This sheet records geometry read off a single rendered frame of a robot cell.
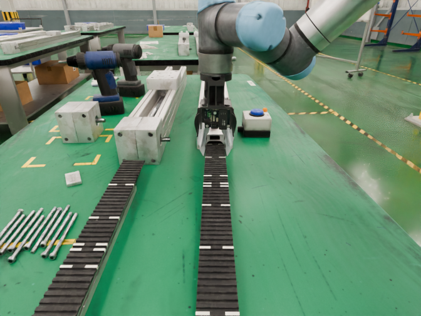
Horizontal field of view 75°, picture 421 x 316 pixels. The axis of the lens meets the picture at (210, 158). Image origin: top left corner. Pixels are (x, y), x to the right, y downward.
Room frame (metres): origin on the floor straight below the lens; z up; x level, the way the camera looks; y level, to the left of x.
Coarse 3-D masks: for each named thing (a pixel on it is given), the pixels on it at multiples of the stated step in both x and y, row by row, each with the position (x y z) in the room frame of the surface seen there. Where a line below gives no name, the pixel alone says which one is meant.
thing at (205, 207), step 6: (204, 204) 0.40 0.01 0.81; (210, 204) 0.40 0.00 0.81; (216, 204) 0.40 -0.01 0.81; (222, 204) 0.40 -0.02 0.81; (228, 204) 0.40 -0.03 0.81; (204, 210) 0.38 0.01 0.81; (210, 210) 0.38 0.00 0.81; (216, 210) 0.38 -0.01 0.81; (222, 210) 0.38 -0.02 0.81; (228, 210) 0.38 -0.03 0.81
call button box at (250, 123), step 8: (248, 112) 0.83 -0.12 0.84; (264, 112) 0.83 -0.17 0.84; (248, 120) 0.77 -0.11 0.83; (256, 120) 0.77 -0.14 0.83; (264, 120) 0.77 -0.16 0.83; (240, 128) 0.80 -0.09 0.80; (248, 128) 0.77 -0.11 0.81; (256, 128) 0.77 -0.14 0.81; (264, 128) 0.77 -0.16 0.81; (248, 136) 0.77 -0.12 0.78; (256, 136) 0.77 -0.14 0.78; (264, 136) 0.77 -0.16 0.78
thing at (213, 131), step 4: (200, 88) 1.04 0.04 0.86; (224, 88) 1.03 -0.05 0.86; (200, 92) 0.97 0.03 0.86; (224, 92) 0.97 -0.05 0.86; (200, 96) 0.92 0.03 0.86; (204, 96) 0.92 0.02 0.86; (224, 96) 0.93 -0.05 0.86; (228, 96) 0.93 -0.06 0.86; (212, 128) 0.73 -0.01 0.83; (216, 128) 0.73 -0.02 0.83; (212, 132) 0.70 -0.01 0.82; (216, 132) 0.70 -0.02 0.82; (220, 132) 0.70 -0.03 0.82; (208, 136) 0.69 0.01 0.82; (212, 136) 0.71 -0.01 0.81; (216, 136) 0.71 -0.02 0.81; (220, 136) 0.69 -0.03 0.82; (208, 140) 0.69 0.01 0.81; (212, 140) 0.69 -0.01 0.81; (216, 140) 0.69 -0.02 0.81; (220, 140) 0.69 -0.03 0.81; (224, 144) 0.69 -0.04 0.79; (232, 144) 0.69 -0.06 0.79; (224, 148) 0.69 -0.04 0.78
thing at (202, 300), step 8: (200, 296) 0.22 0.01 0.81; (208, 296) 0.22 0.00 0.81; (216, 296) 0.22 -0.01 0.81; (224, 296) 0.22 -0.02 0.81; (232, 296) 0.22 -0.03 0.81; (200, 304) 0.21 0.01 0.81; (208, 304) 0.21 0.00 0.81; (216, 304) 0.21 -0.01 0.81; (224, 304) 0.21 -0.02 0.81; (232, 304) 0.21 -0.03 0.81
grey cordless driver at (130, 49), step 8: (104, 48) 1.25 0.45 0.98; (112, 48) 1.24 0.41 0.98; (120, 48) 1.23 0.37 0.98; (128, 48) 1.22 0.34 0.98; (136, 48) 1.22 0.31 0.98; (120, 56) 1.23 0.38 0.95; (128, 56) 1.22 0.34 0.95; (136, 56) 1.22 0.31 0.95; (128, 64) 1.23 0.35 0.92; (128, 72) 1.23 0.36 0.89; (136, 72) 1.24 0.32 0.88; (120, 80) 1.24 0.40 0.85; (128, 80) 1.23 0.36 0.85; (136, 80) 1.24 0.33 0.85; (120, 88) 1.22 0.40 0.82; (128, 88) 1.21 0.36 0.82; (136, 88) 1.20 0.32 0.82; (144, 88) 1.26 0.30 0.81; (120, 96) 1.22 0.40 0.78; (128, 96) 1.21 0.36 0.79; (136, 96) 1.21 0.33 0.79
